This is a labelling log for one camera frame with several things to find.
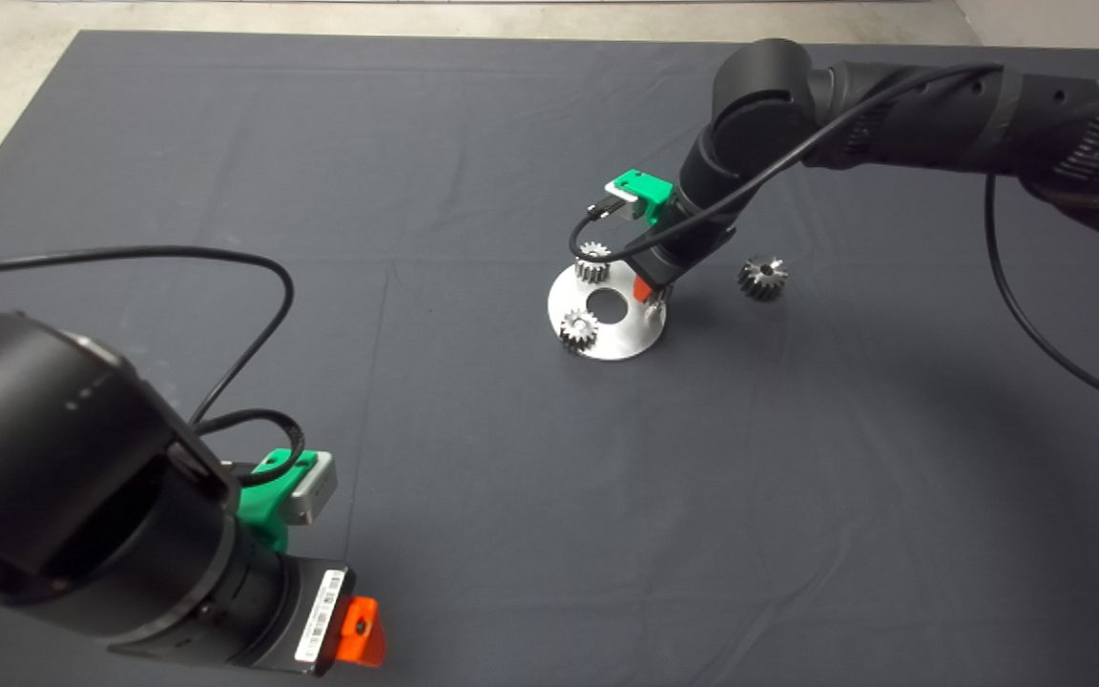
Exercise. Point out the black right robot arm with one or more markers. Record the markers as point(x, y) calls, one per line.
point(874, 105)

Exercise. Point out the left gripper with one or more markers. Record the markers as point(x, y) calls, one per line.
point(300, 611)

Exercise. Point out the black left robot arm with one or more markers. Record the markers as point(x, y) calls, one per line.
point(44, 477)

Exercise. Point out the dark grey table cloth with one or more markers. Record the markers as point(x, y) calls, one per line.
point(511, 477)

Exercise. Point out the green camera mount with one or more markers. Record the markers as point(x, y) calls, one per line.
point(266, 504)
point(647, 194)

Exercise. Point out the large steel gear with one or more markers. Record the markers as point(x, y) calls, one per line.
point(762, 278)

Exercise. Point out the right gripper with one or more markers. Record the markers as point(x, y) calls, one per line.
point(678, 258)

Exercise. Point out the round metal plate with hole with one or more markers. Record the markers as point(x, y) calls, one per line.
point(621, 339)

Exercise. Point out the silver camera box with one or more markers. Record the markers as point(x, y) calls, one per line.
point(314, 485)
point(618, 205)

